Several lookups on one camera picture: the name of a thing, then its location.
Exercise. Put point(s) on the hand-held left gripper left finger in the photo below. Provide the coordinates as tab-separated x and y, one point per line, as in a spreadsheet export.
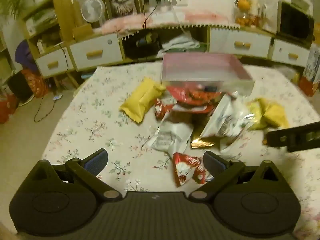
96	162

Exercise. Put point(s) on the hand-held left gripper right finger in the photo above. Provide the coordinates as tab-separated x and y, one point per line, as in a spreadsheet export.
212	163

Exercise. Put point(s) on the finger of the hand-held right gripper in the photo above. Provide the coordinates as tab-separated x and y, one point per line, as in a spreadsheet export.
277	138

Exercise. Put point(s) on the yellow labelled snack packet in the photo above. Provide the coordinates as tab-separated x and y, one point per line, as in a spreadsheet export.
271	115

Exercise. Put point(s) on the red patterned snack packet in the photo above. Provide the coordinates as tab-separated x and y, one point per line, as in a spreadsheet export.
187	167

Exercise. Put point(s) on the gold foil snack packet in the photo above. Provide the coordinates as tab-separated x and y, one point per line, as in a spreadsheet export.
202	140

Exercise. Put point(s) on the large white snack packet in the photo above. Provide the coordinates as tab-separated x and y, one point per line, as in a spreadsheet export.
225	120

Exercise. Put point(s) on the white silver snack packet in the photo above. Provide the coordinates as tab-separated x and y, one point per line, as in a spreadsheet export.
172	135

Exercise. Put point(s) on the large red snack packet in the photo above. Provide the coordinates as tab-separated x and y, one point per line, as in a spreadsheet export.
192	96

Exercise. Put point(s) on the small red snack packet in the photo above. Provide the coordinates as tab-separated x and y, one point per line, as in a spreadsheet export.
162	108

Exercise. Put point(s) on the plain yellow snack packet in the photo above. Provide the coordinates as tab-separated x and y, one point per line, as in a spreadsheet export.
141	98

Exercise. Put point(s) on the pink storage box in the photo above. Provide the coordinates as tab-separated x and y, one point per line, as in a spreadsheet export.
200	66

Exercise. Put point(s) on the floral tablecloth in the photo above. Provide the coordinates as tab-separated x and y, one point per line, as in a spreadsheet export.
100	120

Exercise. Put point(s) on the white blue printed carton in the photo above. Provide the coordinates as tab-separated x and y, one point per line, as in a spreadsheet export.
311	65

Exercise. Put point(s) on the floor extension socket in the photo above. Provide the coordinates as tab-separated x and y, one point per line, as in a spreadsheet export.
57	96

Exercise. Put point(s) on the red patterned cushion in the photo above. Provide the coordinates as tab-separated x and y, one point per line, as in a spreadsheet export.
37	82

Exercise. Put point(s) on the red bag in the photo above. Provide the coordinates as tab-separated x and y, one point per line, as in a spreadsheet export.
6	107

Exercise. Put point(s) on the black bag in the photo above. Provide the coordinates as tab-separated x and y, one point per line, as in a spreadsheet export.
18	87

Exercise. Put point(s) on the black microwave oven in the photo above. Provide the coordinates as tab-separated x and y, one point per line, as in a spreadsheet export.
295	22

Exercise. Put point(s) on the white drawer cabinet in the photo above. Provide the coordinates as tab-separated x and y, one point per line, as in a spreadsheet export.
208	40

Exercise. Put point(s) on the jar of small oranges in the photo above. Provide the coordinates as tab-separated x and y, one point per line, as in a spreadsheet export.
243	18

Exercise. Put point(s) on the stack of papers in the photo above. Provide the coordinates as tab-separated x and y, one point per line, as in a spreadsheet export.
180	43

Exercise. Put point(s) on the black basket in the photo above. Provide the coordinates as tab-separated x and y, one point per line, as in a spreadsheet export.
145	47

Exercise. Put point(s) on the purple cloth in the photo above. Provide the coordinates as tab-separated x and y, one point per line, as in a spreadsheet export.
23	55

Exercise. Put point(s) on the white cover cloth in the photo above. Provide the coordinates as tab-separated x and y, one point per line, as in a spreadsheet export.
271	2

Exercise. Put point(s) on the wooden shelf unit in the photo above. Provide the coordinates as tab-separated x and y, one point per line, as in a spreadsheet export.
28	42

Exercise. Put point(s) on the large orange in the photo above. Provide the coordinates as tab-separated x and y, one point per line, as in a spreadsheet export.
243	4

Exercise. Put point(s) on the white desk fan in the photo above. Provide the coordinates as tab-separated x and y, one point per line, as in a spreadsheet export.
92	9

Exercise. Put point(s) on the pink cloth runner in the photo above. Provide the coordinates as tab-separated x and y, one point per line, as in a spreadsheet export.
155	17

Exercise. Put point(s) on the framed picture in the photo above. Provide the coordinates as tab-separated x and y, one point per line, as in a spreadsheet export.
122	0

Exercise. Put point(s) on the white power adapters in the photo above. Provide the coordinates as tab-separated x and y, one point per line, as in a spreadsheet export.
157	1

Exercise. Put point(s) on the white wall socket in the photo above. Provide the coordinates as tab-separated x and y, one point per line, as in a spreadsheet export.
182	0

